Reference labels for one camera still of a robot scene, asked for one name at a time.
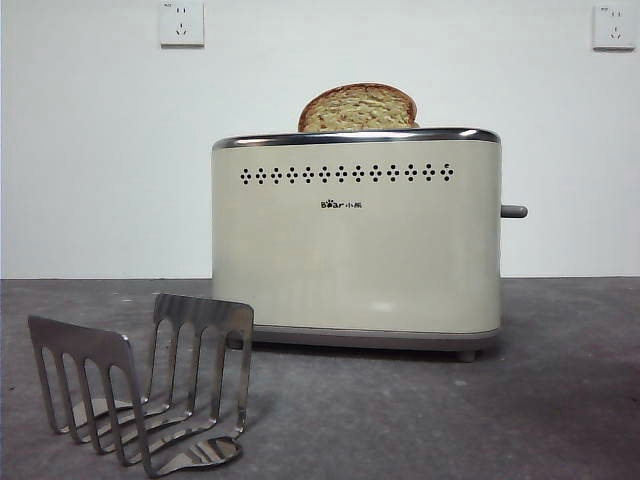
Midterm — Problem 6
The brown bread slice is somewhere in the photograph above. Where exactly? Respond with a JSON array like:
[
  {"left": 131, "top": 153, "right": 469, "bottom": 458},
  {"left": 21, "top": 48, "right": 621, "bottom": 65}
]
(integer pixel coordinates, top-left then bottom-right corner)
[{"left": 297, "top": 83, "right": 421, "bottom": 134}]

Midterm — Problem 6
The cream two-slot toaster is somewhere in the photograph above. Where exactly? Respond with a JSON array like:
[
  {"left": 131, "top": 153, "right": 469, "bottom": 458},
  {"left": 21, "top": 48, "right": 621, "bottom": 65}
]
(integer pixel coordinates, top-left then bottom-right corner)
[{"left": 209, "top": 126, "right": 503, "bottom": 362}]

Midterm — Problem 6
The stainless steel toast rack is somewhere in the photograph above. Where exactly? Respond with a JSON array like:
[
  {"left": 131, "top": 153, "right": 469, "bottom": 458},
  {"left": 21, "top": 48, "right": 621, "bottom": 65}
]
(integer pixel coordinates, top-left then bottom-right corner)
[{"left": 27, "top": 293, "right": 255, "bottom": 479}]

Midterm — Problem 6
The white wall socket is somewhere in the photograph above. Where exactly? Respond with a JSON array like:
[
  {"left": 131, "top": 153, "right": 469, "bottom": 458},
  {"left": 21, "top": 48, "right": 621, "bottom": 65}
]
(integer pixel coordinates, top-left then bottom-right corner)
[
  {"left": 159, "top": 0, "right": 206, "bottom": 49},
  {"left": 592, "top": 4, "right": 636, "bottom": 50}
]

